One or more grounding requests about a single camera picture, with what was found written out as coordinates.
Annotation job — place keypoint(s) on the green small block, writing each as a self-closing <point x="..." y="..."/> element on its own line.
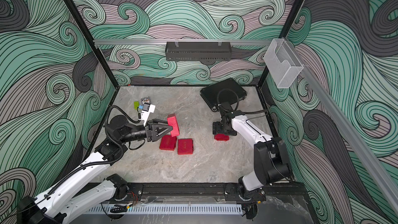
<point x="136" y="105"/>

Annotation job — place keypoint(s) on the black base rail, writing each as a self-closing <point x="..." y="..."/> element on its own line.
<point x="223" y="191"/>

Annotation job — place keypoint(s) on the red jewelry box middle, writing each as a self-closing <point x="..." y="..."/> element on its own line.
<point x="185" y="147"/>

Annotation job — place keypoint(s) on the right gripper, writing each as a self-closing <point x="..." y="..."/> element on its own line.
<point x="216" y="128"/>

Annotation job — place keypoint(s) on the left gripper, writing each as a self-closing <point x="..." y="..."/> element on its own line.
<point x="150" y="128"/>

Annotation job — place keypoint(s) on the red jewelry box lid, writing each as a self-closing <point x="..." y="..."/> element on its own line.
<point x="172" y="122"/>

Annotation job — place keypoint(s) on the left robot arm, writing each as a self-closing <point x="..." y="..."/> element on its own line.
<point x="63" y="202"/>

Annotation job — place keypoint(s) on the red jewelry box left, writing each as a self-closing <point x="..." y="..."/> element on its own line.
<point x="168" y="143"/>

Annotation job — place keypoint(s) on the red jewelry box base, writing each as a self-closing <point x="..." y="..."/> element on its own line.
<point x="221" y="137"/>

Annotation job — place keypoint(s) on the black wall tray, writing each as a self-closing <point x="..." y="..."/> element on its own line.
<point x="203" y="52"/>

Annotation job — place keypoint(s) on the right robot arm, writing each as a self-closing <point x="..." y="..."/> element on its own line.
<point x="271" y="159"/>

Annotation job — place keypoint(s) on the aluminium wall rail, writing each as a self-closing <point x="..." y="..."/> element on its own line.
<point x="142" y="41"/>

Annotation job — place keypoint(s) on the white slotted cable duct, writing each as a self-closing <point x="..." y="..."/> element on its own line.
<point x="169" y="209"/>

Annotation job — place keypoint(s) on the black flat case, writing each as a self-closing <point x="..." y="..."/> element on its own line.
<point x="225" y="91"/>

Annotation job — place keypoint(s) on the red jewelry box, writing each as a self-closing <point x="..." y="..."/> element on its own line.
<point x="168" y="143"/>
<point x="185" y="147"/>

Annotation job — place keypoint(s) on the small card pack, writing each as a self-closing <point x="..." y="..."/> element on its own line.
<point x="145" y="100"/>

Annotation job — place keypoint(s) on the clear acrylic wall holder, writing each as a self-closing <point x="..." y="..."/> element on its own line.
<point x="282" y="61"/>

